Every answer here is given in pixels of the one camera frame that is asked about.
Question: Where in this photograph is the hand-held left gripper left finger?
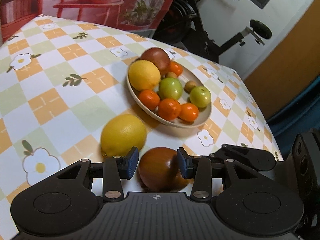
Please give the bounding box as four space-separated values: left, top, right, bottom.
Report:
47 147 139 202

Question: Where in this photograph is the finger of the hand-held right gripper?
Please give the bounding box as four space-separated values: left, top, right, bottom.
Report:
209 144 277 172

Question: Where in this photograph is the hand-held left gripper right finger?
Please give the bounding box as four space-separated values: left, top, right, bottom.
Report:
177 147 268 202

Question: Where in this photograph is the red apple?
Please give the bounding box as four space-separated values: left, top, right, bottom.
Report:
138 147 190 192
140 47 171 77

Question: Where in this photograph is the large yellow lemon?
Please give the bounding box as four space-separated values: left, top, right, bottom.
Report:
100 114 147 158
128 60 161 92

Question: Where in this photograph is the beige round plate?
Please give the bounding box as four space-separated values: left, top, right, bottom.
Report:
126 47 212 129

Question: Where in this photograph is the orange tangerine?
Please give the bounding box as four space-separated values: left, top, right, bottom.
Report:
169 62 183 77
179 103 199 122
158 98 181 121
138 90 161 110

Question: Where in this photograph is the yellow-green apple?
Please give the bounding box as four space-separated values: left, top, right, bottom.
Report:
189 86 212 108

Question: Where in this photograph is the green apple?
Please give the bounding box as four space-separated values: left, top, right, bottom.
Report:
159 77 183 100

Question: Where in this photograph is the dark blue cloth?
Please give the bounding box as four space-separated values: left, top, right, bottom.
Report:
266 77 320 140

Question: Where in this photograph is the brown wooden panel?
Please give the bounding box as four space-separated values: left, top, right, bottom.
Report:
244 2 320 120

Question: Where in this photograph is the checkered floral tablecloth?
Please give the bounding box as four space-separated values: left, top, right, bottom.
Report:
0 14 284 230

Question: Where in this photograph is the black exercise bike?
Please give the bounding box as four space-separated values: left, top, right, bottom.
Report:
152 0 272 64

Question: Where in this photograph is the printed backdrop cloth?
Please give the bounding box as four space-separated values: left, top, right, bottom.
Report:
0 0 186 46

